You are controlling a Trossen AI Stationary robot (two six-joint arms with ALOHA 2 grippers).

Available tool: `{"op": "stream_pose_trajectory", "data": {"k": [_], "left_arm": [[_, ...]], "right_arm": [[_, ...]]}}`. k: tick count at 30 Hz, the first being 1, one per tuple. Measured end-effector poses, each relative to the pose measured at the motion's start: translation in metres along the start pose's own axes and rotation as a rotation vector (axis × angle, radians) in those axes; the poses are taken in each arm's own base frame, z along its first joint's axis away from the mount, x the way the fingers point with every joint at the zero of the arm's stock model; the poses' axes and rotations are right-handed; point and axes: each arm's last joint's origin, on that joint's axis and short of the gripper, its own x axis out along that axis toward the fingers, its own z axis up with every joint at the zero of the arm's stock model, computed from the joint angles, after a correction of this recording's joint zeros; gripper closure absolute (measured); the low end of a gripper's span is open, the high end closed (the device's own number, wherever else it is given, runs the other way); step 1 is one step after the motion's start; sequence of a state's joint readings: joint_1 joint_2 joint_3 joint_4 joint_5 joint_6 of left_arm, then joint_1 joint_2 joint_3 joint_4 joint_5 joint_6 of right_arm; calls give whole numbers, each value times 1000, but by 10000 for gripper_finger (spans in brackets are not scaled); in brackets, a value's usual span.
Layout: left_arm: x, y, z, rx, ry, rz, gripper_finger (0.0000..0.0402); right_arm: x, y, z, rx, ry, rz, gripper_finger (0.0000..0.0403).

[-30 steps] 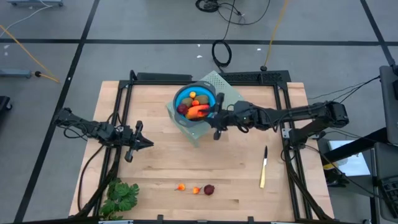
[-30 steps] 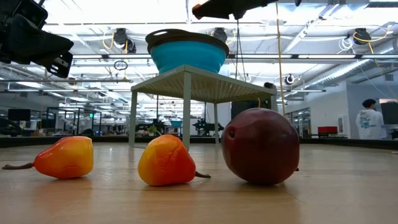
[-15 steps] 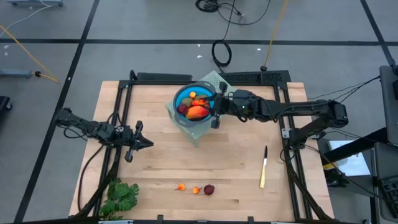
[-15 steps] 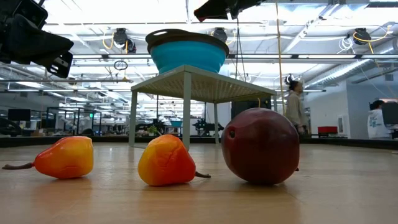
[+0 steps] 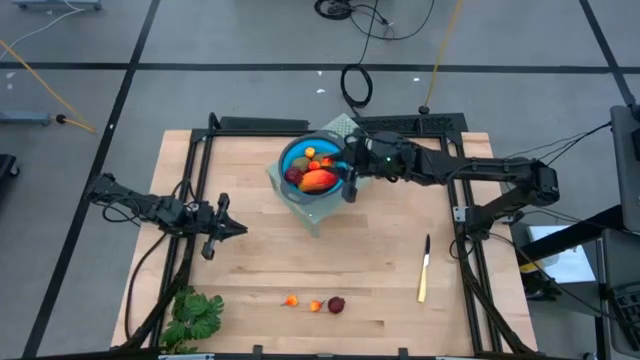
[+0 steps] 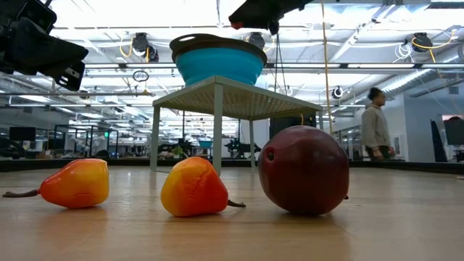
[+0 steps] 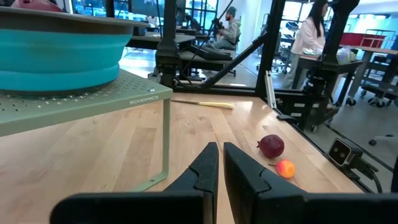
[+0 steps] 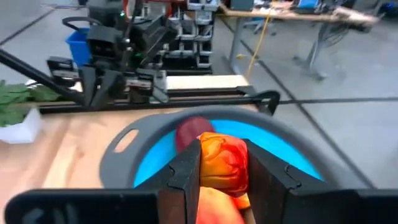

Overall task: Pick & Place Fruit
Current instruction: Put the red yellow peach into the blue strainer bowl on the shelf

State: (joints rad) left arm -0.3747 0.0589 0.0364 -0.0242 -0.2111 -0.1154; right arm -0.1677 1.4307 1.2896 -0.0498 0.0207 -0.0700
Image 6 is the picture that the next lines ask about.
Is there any black perforated controller box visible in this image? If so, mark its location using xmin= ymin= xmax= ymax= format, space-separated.
xmin=269 ymin=115 xmax=317 ymax=138

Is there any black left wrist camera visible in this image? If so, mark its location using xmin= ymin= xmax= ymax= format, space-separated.
xmin=16 ymin=0 xmax=58 ymax=36

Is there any blue collapsible colander grey rim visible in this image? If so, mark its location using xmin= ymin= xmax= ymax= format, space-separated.
xmin=169 ymin=33 xmax=268 ymax=87

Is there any black upright panel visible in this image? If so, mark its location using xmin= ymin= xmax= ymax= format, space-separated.
xmin=430 ymin=119 xmax=449 ymax=163

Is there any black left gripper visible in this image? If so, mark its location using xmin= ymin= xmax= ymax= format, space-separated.
xmin=0 ymin=17 xmax=89 ymax=91

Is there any green perforated metal shelf riser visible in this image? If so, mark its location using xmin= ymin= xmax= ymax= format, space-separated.
xmin=149 ymin=75 xmax=325 ymax=177

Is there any person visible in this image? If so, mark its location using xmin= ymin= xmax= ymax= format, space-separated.
xmin=361 ymin=86 xmax=397 ymax=161

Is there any black monitor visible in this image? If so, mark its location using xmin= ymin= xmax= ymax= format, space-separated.
xmin=442 ymin=115 xmax=464 ymax=146

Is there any small orange-yellow pear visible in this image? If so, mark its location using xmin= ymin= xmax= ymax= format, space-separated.
xmin=159 ymin=156 xmax=247 ymax=218
xmin=1 ymin=158 xmax=110 ymax=210

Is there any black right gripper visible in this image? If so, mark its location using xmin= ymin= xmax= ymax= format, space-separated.
xmin=228 ymin=0 xmax=316 ymax=36

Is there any dark red pomegranate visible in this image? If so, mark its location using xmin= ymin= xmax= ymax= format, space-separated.
xmin=257 ymin=125 xmax=351 ymax=215

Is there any yellow hanging cable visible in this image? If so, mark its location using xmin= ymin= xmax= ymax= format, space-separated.
xmin=320 ymin=0 xmax=334 ymax=131

